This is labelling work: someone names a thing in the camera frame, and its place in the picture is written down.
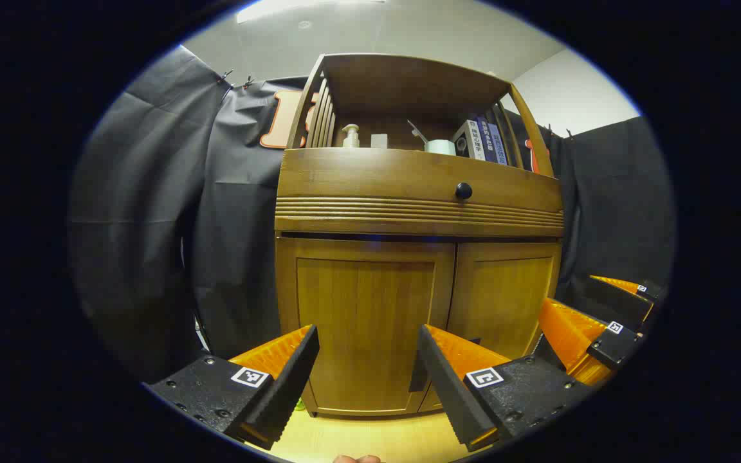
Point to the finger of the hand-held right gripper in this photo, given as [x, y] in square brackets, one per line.
[615, 302]
[615, 347]

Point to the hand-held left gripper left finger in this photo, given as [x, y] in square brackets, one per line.
[290, 386]

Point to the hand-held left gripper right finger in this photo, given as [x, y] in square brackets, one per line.
[441, 386]

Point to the wooden shoe cabinet door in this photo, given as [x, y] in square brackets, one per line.
[505, 289]
[364, 302]

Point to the wooden double-door shoe cabinet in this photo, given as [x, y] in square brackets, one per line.
[409, 83]

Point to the wooden ribbed cabinet drawer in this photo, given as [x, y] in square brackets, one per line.
[357, 177]

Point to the black round drawer knob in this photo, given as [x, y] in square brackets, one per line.
[464, 190]

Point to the light blue book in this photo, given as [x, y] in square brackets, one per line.
[500, 148]

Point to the dark blue book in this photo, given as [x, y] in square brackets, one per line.
[487, 138]

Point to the grey and white book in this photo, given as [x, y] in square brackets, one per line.
[467, 141]

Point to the white round container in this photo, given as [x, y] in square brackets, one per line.
[440, 147]

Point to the black backdrop cloth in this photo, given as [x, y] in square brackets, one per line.
[152, 193]

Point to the small white cube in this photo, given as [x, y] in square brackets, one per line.
[379, 141]

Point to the white pump bottle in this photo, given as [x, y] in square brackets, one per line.
[351, 138]

